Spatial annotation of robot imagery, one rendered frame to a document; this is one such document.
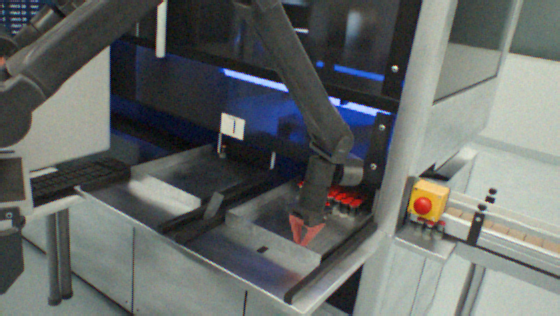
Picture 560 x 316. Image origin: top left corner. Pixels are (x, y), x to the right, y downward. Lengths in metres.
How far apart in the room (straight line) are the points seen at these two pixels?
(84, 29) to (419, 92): 0.71
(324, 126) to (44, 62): 0.48
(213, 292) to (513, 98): 4.61
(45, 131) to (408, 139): 1.06
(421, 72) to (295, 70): 0.37
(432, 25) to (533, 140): 4.75
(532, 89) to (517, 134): 0.51
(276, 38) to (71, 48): 0.31
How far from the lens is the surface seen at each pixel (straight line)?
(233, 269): 0.96
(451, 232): 1.26
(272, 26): 0.75
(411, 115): 1.09
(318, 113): 0.86
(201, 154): 1.49
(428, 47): 1.07
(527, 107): 5.71
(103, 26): 0.65
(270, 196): 1.23
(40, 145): 1.57
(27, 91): 0.64
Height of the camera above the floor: 1.42
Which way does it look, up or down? 20 degrees down
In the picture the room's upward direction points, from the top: 8 degrees clockwise
